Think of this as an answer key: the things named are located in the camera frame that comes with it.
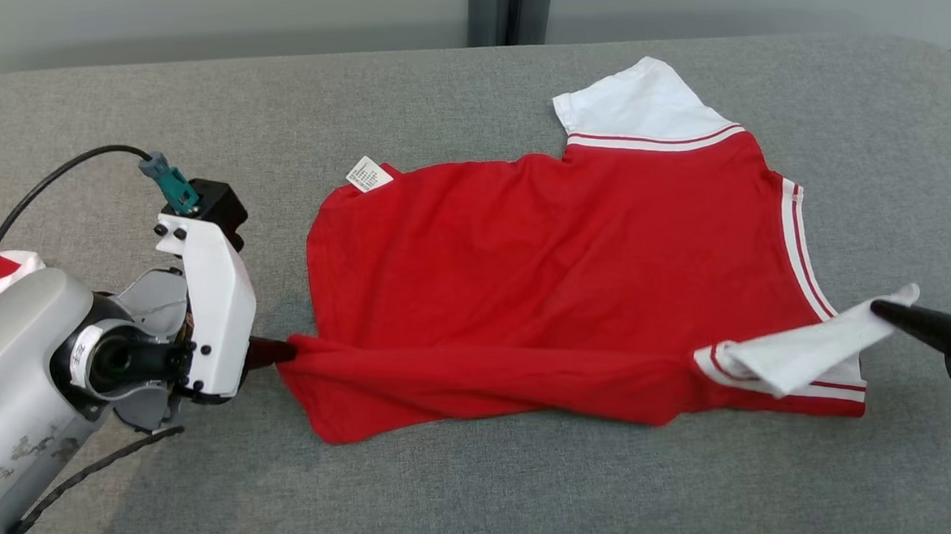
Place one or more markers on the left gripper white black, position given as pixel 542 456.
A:
pixel 220 319

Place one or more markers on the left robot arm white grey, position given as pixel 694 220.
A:
pixel 5 389

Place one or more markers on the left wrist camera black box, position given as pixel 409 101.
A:
pixel 222 205

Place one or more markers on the grey stand post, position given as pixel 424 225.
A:
pixel 485 11

